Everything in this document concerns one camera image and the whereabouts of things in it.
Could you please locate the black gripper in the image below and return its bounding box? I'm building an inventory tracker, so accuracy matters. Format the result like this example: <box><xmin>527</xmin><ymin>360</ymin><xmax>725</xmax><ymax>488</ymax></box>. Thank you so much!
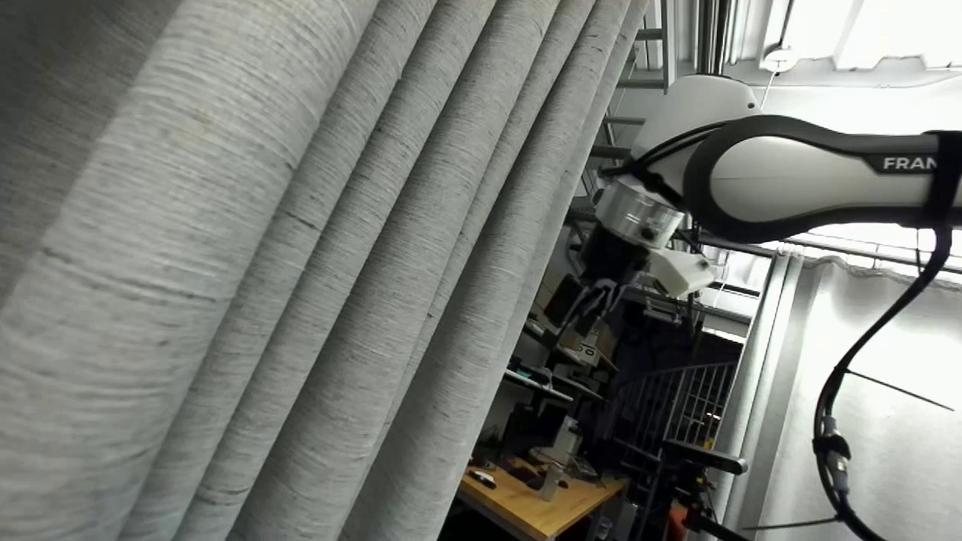
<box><xmin>555</xmin><ymin>226</ymin><xmax>651</xmax><ymax>350</ymax></box>

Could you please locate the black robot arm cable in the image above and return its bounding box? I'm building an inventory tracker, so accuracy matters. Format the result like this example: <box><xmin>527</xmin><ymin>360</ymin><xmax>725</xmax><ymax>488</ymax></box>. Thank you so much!
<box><xmin>810</xmin><ymin>129</ymin><xmax>962</xmax><ymax>541</ymax></box>

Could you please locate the grey woven curtain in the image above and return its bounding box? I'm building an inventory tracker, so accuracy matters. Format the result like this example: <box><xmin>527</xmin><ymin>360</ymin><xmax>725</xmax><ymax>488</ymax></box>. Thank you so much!
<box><xmin>0</xmin><ymin>0</ymin><xmax>656</xmax><ymax>541</ymax></box>

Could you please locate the black stand with clamp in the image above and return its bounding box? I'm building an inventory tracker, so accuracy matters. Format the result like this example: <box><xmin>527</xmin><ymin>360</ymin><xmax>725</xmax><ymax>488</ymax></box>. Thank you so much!
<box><xmin>650</xmin><ymin>437</ymin><xmax>753</xmax><ymax>541</ymax></box>

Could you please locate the wooden workbench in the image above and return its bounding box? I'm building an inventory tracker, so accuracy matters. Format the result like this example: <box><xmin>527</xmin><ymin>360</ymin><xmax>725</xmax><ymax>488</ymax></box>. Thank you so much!
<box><xmin>457</xmin><ymin>459</ymin><xmax>630</xmax><ymax>541</ymax></box>

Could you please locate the black wire rack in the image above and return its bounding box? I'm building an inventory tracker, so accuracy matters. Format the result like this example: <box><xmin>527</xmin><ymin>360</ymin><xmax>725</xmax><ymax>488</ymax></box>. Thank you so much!
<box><xmin>612</xmin><ymin>359</ymin><xmax>742</xmax><ymax>475</ymax></box>

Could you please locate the grey metal shelf rack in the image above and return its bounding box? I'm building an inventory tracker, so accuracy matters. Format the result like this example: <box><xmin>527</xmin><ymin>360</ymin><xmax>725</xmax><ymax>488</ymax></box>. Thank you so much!
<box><xmin>599</xmin><ymin>0</ymin><xmax>693</xmax><ymax>161</ymax></box>

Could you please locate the dark workshop machine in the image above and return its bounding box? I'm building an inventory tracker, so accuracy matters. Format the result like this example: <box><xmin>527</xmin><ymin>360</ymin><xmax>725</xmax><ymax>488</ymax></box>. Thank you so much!
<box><xmin>479</xmin><ymin>298</ymin><xmax>624</xmax><ymax>493</ymax></box>

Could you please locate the white round ceiling fixture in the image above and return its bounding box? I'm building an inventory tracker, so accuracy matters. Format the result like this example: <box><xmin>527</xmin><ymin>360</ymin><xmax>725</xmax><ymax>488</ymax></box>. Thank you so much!
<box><xmin>753</xmin><ymin>39</ymin><xmax>807</xmax><ymax>77</ymax></box>

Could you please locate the white translucent window blind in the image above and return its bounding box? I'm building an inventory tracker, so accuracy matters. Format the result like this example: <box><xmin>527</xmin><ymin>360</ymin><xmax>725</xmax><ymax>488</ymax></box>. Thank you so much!
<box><xmin>768</xmin><ymin>245</ymin><xmax>962</xmax><ymax>541</ymax></box>

